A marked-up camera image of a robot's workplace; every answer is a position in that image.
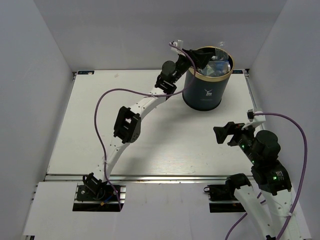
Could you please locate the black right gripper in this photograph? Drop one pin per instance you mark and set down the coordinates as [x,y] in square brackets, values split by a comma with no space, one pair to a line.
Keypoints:
[221,132]

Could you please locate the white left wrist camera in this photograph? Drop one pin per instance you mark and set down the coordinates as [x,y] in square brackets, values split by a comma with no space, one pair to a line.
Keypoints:
[176,45]

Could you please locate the dark blue gold-rimmed bin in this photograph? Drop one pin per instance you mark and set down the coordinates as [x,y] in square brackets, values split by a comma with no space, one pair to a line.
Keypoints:
[204,93]

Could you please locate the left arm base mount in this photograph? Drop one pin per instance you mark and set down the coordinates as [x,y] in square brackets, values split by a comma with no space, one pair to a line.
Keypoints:
[106,201]

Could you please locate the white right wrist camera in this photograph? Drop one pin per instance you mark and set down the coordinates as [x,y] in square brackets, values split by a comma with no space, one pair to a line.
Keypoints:
[255,117]

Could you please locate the crushed clear bottle white cap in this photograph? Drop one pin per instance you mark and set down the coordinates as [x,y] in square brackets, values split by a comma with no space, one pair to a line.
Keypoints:
[216,69]

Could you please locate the aluminium table edge rail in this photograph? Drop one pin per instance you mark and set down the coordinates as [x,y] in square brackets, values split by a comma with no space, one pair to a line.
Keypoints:
[141,178]

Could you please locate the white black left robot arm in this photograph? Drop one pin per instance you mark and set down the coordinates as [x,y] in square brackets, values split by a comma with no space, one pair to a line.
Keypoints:
[127,127]

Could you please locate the clear bottle blue wrap label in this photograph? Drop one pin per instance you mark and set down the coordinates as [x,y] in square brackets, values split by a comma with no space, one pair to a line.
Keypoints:
[220,53]

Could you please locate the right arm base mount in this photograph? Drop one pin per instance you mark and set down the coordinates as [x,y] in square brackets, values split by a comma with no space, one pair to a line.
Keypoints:
[221,201]

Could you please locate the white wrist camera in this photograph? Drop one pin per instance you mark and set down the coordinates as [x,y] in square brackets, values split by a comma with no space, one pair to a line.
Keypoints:
[176,45]
[255,117]

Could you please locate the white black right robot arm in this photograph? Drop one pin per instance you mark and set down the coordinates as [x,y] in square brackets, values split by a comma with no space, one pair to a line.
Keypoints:
[262,149]

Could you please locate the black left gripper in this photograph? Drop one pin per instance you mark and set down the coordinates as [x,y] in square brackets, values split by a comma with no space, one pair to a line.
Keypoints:
[199,58]

